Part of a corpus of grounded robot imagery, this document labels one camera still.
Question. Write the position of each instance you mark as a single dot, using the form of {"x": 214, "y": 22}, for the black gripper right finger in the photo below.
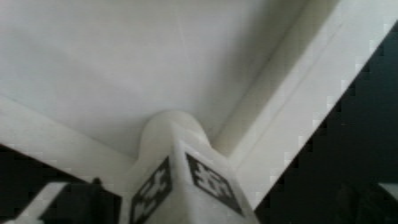
{"x": 367, "y": 205}

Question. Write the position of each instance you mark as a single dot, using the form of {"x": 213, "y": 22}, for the white square tabletop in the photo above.
{"x": 245, "y": 60}

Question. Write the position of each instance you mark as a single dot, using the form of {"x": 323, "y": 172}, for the white table leg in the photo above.
{"x": 181, "y": 188}

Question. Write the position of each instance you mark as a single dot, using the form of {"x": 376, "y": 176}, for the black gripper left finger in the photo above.
{"x": 72, "y": 203}

